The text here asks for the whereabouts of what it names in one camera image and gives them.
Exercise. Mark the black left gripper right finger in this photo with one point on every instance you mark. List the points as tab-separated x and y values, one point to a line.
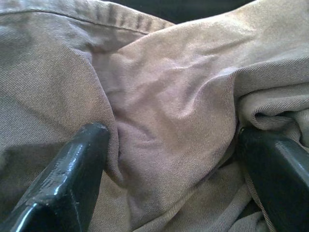
280	183

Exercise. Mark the brown trousers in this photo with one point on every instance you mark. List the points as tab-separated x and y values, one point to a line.
169	96

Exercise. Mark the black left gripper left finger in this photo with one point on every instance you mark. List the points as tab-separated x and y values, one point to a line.
62	188

